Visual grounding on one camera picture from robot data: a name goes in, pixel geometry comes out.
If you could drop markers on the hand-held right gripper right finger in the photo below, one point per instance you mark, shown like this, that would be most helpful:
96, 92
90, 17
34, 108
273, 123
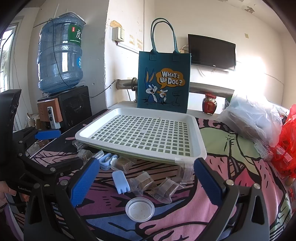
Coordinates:
208, 183

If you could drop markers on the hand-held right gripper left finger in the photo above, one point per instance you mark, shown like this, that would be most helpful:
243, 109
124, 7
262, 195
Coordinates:
84, 183

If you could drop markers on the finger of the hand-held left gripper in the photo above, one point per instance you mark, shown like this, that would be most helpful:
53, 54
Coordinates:
67, 165
48, 134

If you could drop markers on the blue plastic clip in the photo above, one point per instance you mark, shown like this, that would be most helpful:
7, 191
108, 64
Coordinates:
104, 165
120, 182

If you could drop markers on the white perforated plastic tray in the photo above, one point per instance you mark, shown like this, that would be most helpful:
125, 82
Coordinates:
85, 136

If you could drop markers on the clear round plastic lid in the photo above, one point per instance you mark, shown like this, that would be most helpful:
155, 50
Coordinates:
140, 209

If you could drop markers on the person's left hand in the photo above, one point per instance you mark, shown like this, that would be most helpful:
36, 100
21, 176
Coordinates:
5, 190

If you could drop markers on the white power strip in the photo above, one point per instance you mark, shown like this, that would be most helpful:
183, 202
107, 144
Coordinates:
52, 117

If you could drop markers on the clear glass jar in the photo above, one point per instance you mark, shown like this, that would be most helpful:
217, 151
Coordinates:
34, 146

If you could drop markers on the brown cardboard box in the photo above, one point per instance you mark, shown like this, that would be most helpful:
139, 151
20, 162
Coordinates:
30, 119

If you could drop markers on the brown wooden box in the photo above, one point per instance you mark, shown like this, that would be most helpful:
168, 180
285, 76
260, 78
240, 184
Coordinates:
43, 111

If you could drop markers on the black water dispenser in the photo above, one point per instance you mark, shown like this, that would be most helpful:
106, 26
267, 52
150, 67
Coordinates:
74, 106

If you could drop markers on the window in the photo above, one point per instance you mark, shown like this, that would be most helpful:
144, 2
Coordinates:
5, 58

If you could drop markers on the light green plastic tray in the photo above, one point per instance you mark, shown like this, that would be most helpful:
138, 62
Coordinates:
150, 158

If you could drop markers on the clear plastic packaging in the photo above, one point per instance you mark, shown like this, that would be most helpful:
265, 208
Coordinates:
263, 150

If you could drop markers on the blue water jug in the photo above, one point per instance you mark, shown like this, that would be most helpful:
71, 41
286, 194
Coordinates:
57, 60

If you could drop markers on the red sauce jar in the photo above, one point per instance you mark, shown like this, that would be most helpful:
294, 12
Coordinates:
209, 104

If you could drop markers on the clear plastic bag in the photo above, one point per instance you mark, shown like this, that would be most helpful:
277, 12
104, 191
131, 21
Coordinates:
249, 115

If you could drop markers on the green white box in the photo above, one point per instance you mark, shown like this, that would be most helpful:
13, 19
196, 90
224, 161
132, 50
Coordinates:
227, 102

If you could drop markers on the red plastic bag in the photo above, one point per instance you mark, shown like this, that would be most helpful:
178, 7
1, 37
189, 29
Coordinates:
286, 139

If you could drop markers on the teal cartoon tote bag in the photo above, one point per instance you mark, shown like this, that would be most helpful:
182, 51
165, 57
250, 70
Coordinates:
161, 60

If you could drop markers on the beige wall switch box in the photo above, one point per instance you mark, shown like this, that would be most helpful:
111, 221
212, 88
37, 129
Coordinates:
118, 34

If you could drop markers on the black wall television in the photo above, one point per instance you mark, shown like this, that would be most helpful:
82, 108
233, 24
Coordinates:
210, 51

